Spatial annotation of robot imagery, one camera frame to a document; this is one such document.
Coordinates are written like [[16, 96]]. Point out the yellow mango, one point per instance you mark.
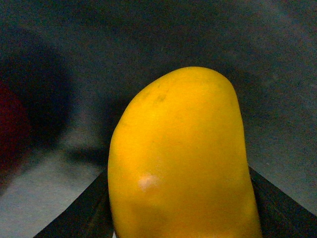
[[177, 165]]

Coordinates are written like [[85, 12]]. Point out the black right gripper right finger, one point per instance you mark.
[[280, 215]]

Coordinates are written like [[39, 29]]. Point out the red apple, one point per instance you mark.
[[14, 135]]

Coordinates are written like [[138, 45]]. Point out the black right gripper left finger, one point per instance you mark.
[[89, 216]]

